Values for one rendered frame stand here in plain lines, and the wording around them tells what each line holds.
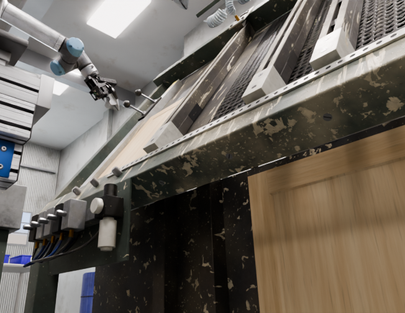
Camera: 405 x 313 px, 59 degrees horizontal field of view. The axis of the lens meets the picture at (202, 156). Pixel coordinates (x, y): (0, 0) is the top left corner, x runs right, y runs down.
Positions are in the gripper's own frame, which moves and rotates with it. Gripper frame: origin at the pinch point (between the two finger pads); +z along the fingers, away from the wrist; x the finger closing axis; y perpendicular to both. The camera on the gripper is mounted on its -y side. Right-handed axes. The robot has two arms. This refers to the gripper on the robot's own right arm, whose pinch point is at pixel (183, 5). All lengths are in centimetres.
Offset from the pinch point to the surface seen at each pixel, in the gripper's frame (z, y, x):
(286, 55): 28.5, 8.5, -20.6
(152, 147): 37.4, -14.5, 21.6
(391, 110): 54, -18, -47
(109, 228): 55, -36, 26
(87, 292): 149, 152, 469
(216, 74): 14.7, 32.5, 21.2
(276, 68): 32.3, -1.0, -20.9
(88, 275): 127, 163, 469
